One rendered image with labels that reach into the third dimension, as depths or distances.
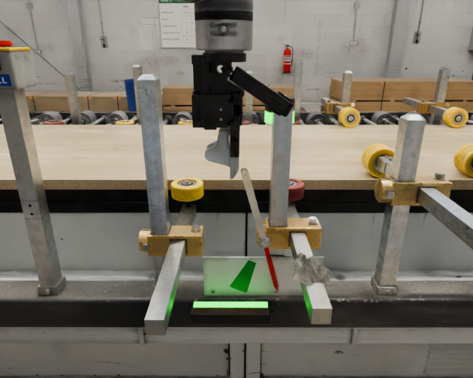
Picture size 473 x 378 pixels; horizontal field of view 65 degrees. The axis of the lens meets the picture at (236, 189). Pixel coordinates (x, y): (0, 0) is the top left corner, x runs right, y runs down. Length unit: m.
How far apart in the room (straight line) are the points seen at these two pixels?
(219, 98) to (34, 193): 0.44
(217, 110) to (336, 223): 0.56
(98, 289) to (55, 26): 7.95
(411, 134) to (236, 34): 0.39
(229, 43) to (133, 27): 7.60
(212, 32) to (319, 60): 7.49
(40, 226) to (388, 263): 0.75
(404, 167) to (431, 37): 7.99
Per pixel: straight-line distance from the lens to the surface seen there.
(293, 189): 0.89
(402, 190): 0.80
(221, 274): 0.83
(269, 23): 7.91
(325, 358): 1.38
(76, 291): 0.94
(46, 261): 0.92
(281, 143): 0.72
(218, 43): 0.58
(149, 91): 0.71
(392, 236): 0.85
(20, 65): 0.80
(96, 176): 1.04
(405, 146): 0.78
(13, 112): 0.81
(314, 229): 0.78
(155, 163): 0.74
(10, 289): 1.02
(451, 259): 1.23
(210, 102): 0.60
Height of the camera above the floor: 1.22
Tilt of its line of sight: 21 degrees down
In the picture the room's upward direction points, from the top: straight up
